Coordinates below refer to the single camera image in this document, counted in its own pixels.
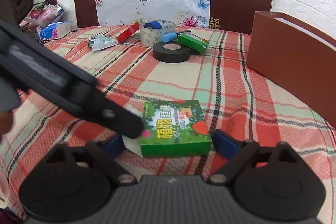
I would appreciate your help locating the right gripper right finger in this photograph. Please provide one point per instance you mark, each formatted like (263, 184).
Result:
(274, 183)

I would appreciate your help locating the small green box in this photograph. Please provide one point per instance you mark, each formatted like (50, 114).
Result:
(194, 42)

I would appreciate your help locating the red rectangular box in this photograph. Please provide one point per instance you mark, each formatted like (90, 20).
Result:
(128, 32)

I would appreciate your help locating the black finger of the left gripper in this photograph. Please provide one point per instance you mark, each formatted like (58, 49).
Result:
(96, 108)

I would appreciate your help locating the plaid tablecloth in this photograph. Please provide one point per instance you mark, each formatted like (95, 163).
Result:
(233, 98)

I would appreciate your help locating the silver foil sachet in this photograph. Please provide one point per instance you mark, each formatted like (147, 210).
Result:
(101, 42)

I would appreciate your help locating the clear patterned tape roll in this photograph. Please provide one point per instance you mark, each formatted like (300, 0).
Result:
(149, 37)

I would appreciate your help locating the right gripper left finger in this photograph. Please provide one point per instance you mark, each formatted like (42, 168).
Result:
(71, 183)

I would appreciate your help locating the black tape roll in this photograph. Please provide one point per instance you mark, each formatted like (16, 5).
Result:
(171, 52)

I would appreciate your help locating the blue floral tissue pack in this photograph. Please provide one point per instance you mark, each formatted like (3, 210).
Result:
(55, 30)

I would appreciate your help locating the pink snack packets pile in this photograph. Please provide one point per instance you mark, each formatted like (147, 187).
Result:
(42, 18)

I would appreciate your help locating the person's left hand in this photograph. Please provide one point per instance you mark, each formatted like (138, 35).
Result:
(6, 122)

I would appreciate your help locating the brown cardboard storage box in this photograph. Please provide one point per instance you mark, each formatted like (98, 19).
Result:
(297, 57)

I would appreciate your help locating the blue handled marker pen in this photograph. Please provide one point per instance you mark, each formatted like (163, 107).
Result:
(172, 36)

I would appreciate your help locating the green printed carton box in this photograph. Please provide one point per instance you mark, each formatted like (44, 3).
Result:
(174, 129)

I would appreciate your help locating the blue tape roll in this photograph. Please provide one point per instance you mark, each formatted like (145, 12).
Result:
(152, 25)

